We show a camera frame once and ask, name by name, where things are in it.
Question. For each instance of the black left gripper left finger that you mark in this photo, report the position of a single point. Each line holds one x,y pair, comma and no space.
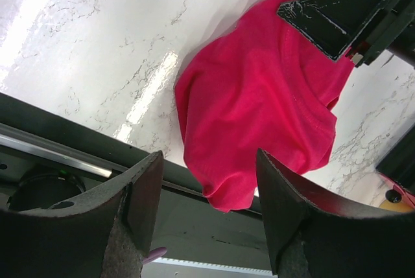
104,232

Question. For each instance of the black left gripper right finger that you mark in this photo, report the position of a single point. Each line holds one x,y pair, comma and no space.
313,232

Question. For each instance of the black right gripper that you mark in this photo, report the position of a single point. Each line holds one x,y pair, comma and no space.
358,29

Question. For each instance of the magenta t shirt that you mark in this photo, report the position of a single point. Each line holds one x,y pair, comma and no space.
262,86

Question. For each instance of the black pink drawer organizer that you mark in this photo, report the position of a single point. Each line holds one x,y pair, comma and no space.
397,170

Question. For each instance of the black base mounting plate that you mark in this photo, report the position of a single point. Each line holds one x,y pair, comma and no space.
185,224

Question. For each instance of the white slotted cable duct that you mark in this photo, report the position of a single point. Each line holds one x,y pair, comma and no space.
208,266

